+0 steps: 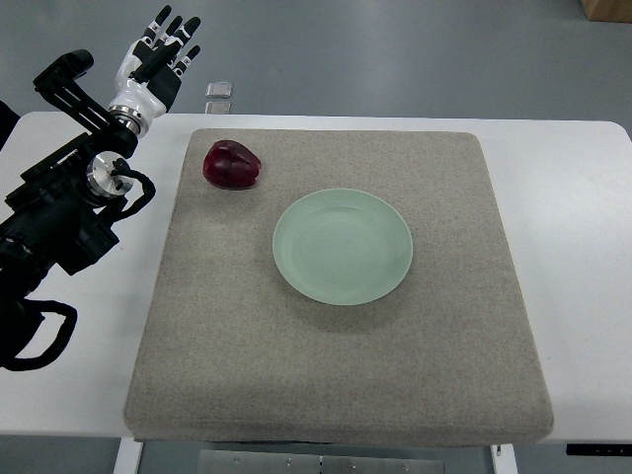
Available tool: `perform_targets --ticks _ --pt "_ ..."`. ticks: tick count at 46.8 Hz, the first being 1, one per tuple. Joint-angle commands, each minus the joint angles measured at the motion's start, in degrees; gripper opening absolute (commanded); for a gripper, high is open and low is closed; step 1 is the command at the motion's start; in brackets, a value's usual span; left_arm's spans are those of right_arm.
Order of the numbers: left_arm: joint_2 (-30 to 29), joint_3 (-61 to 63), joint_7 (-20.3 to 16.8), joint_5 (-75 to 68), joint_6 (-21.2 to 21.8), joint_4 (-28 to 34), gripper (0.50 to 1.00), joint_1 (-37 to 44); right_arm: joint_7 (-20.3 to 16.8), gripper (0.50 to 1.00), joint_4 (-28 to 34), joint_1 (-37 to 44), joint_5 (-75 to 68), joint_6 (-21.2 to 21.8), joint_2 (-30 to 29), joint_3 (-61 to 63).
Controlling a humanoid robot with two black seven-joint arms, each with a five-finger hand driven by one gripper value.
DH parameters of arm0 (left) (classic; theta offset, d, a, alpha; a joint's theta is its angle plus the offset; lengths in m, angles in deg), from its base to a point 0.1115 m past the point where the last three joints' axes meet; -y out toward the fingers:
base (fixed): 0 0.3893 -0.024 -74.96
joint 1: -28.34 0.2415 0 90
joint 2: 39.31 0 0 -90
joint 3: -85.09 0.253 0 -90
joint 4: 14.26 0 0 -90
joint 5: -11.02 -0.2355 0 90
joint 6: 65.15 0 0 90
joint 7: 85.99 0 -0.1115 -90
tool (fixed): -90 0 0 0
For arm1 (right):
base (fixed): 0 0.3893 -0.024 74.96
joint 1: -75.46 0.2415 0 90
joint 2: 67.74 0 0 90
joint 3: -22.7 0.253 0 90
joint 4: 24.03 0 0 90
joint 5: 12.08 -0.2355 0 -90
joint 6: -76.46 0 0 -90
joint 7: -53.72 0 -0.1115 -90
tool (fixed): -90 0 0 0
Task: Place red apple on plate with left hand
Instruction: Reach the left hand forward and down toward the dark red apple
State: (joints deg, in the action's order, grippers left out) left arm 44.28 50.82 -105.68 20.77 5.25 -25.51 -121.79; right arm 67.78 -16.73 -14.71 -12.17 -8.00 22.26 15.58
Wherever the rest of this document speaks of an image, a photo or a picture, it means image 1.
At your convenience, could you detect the dark red apple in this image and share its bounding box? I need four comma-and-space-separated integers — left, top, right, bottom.
202, 140, 262, 191

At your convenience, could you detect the metal plate under table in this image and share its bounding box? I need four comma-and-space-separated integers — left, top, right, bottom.
197, 449, 445, 474

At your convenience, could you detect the pale green plate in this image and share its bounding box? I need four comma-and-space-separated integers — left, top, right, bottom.
272, 189, 414, 306

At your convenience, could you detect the clear plastic floor piece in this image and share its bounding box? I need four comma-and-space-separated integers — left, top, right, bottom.
204, 101, 231, 115
205, 81, 233, 98

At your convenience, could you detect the white table leg right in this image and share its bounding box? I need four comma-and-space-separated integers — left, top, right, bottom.
490, 444, 518, 474

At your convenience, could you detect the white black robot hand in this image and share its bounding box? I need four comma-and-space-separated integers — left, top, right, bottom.
109, 5, 201, 138

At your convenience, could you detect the upper clear plastic floor piece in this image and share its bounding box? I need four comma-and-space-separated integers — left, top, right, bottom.
205, 81, 233, 98

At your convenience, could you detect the beige fabric mat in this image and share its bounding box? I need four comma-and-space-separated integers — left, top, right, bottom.
124, 129, 554, 446

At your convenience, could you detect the lower clear plastic floor piece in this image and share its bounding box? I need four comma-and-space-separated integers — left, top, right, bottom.
204, 101, 231, 115

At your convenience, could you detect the white table leg left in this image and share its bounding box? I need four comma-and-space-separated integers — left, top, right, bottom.
113, 437, 144, 474

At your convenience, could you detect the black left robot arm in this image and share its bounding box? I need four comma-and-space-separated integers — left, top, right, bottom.
1, 49, 155, 371

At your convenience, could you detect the white table leg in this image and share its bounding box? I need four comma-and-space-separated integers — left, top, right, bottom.
113, 437, 144, 474
490, 444, 518, 474

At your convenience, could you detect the black table control panel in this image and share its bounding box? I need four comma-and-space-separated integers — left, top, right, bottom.
566, 443, 632, 457

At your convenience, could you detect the cardboard box corner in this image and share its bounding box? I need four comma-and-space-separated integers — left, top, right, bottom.
581, 0, 632, 23

